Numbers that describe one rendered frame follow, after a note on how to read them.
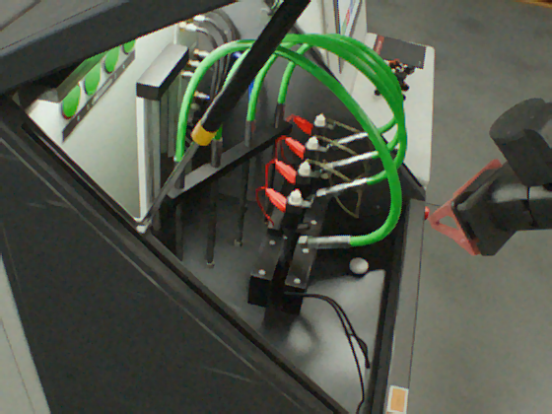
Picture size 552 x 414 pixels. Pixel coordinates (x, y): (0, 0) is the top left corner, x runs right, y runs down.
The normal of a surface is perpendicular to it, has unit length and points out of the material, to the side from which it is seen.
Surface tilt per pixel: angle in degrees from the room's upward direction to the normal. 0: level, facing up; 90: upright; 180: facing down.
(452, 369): 0
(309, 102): 90
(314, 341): 0
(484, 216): 46
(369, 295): 0
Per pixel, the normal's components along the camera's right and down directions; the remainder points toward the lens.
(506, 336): 0.10, -0.74
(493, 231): 0.43, -0.07
